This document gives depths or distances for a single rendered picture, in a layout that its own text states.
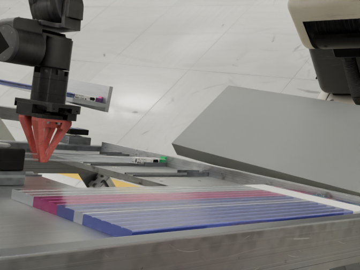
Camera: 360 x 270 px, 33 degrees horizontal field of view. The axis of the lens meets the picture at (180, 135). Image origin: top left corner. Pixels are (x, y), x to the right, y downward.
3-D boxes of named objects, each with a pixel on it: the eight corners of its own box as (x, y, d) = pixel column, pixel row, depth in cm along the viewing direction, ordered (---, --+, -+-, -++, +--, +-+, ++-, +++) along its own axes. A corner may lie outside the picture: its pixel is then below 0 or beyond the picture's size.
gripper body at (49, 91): (47, 114, 95) (53, 67, 94) (12, 107, 102) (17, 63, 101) (81, 118, 100) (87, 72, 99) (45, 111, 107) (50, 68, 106)
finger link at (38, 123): (32, 164, 97) (40, 105, 96) (8, 157, 101) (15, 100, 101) (68, 165, 101) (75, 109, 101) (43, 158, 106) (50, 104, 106)
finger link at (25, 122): (36, 165, 96) (44, 105, 95) (12, 158, 101) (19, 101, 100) (72, 166, 101) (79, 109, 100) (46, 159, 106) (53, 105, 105)
